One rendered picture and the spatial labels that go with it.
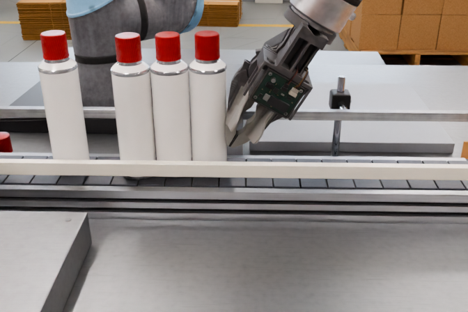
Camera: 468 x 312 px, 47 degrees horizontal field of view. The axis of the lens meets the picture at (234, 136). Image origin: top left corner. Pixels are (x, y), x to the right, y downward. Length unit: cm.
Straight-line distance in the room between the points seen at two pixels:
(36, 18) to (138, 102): 418
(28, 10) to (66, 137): 414
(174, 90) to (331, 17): 22
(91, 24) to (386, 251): 65
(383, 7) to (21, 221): 344
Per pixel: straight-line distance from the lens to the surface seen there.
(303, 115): 80
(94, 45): 106
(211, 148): 76
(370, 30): 397
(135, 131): 75
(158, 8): 109
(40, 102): 117
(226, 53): 150
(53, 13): 485
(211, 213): 78
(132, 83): 73
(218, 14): 505
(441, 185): 82
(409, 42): 407
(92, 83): 107
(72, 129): 79
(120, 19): 106
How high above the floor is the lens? 128
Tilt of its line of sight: 26 degrees down
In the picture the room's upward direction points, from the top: straight up
